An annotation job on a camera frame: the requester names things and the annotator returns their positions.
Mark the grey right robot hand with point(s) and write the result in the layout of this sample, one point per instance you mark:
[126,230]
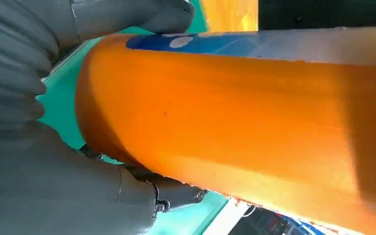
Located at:
[51,194]

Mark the yellow plastic sheet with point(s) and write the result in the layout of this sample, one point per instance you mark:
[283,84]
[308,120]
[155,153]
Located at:
[230,14]

